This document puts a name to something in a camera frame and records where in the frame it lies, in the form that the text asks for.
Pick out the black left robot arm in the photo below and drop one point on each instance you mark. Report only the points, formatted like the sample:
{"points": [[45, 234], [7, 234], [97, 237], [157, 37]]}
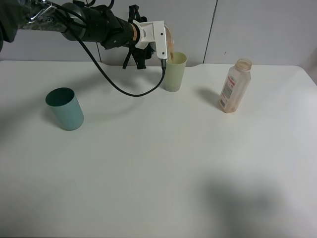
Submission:
{"points": [[77, 20]]}

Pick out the cream plastic cup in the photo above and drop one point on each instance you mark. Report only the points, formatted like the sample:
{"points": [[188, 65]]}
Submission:
{"points": [[174, 72]]}

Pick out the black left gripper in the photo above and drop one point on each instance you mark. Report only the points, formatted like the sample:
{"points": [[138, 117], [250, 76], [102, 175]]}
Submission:
{"points": [[120, 33]]}

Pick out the teal plastic cup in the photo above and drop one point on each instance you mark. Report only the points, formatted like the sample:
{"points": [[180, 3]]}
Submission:
{"points": [[65, 107]]}

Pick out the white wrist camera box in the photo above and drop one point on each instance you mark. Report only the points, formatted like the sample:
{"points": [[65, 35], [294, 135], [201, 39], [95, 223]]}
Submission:
{"points": [[152, 33]]}

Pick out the blue sleeved clear cup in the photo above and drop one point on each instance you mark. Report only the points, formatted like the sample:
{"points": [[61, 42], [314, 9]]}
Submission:
{"points": [[169, 40]]}

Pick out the clear plastic drink bottle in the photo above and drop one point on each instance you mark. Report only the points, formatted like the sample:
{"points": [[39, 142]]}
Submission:
{"points": [[236, 83]]}

